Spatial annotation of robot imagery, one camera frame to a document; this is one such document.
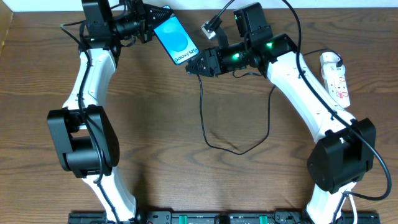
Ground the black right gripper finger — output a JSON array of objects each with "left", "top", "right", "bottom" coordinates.
[
  {"left": 186, "top": 63, "right": 216, "bottom": 77},
  {"left": 188, "top": 49, "right": 215, "bottom": 69}
]

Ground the blue Samsung Galaxy smartphone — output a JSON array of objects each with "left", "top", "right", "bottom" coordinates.
[{"left": 154, "top": 14, "right": 200, "bottom": 65}]

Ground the black USB charging cable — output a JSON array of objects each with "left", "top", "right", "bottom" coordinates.
[{"left": 185, "top": 48, "right": 344, "bottom": 156}]

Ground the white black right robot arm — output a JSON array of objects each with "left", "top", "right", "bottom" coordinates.
[{"left": 186, "top": 2, "right": 376, "bottom": 223}]

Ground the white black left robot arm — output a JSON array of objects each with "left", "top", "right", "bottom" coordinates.
[{"left": 47, "top": 1, "right": 174, "bottom": 223}]

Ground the white power strip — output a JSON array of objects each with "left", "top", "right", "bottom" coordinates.
[{"left": 321, "top": 63, "right": 351, "bottom": 108}]

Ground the white power strip cord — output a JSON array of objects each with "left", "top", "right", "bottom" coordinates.
[{"left": 347, "top": 194, "right": 359, "bottom": 224}]

